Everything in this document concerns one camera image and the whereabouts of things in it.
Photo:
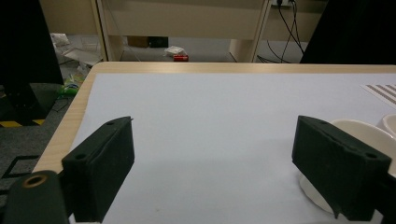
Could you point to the green package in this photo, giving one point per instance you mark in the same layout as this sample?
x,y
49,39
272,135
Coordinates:
x,y
71,85

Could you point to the black box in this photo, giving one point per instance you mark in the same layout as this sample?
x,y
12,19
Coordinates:
x,y
158,42

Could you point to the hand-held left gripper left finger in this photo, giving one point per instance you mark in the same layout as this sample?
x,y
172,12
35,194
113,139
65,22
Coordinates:
x,y
99,168

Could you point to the striped placemat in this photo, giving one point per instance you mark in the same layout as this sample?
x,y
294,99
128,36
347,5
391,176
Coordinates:
x,y
384,91

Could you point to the red box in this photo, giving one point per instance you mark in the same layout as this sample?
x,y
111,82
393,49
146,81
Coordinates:
x,y
180,58

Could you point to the white ribbed cup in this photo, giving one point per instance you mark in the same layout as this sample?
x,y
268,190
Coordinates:
x,y
364,133
389,124

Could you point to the beige wooden desk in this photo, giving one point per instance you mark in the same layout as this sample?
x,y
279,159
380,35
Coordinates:
x,y
186,21

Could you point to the white flat tray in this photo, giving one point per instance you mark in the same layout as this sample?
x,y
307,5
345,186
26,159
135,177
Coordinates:
x,y
82,56

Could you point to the black curtain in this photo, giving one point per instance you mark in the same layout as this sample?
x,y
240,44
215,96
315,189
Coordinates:
x,y
25,37
351,31

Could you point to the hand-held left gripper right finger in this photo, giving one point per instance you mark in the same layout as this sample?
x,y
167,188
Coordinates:
x,y
339,168

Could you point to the black stand base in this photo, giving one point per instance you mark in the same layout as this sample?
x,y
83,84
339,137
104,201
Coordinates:
x,y
21,102

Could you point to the pale table cover sheet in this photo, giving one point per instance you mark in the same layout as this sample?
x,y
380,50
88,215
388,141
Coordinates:
x,y
202,124

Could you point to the brown cardboard box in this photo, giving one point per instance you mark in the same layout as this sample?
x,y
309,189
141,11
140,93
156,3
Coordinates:
x,y
138,42

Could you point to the clear plastic bag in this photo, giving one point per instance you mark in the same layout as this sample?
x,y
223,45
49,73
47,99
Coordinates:
x,y
59,39

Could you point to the white crumpled bag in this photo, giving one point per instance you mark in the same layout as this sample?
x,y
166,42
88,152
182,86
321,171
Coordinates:
x,y
174,50

